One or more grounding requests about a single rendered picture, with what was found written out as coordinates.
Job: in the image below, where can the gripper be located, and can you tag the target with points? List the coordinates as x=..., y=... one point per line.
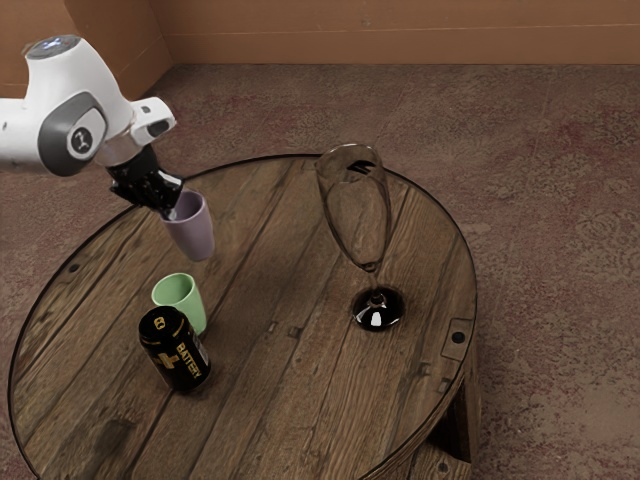
x=142, y=182

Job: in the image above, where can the purple plastic cup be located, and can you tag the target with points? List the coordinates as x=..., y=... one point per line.
x=192, y=232

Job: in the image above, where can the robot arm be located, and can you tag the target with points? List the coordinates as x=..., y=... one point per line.
x=75, y=115

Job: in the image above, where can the green plastic cup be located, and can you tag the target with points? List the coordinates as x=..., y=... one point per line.
x=185, y=300

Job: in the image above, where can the black drink can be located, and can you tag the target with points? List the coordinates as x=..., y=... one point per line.
x=175, y=350

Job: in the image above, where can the clear champagne glass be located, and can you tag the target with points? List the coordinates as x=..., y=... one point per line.
x=357, y=210

